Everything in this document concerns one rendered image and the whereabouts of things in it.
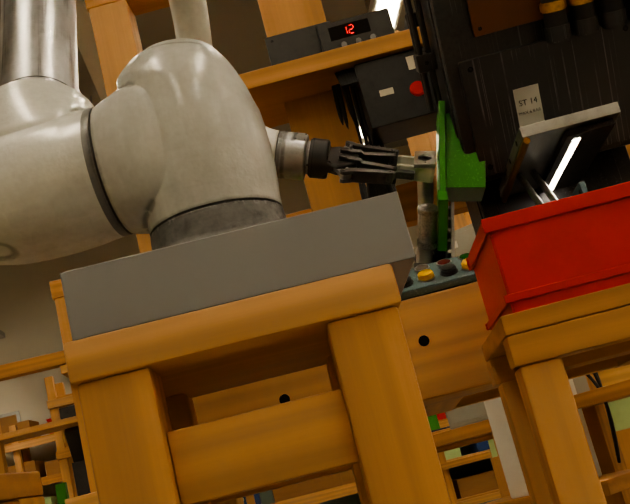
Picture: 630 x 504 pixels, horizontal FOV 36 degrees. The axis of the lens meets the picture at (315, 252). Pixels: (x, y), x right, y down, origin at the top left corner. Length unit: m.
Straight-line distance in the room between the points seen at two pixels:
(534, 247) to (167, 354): 0.47
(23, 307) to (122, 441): 11.36
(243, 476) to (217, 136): 0.37
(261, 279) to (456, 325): 0.57
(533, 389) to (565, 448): 0.07
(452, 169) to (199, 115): 0.77
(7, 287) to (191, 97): 11.33
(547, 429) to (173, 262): 0.46
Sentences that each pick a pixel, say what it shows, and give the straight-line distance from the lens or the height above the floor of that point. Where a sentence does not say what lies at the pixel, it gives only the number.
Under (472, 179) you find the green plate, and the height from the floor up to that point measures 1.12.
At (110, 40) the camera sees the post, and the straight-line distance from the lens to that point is 2.35.
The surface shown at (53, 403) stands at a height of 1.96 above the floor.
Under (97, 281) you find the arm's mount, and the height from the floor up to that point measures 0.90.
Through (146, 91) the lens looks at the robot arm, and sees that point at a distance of 1.11.
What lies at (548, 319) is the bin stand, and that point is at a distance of 1.14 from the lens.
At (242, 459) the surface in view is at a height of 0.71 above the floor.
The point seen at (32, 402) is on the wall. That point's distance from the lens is 12.07.
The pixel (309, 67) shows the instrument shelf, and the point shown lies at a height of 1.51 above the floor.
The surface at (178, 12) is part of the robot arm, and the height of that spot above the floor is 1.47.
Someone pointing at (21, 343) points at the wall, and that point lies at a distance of 12.20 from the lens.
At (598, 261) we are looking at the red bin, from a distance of 1.19.
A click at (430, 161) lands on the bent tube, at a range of 1.83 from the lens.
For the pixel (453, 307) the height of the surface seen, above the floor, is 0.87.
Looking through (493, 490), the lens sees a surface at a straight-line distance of 11.23.
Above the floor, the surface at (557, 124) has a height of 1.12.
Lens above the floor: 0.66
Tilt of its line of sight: 14 degrees up
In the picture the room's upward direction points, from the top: 14 degrees counter-clockwise
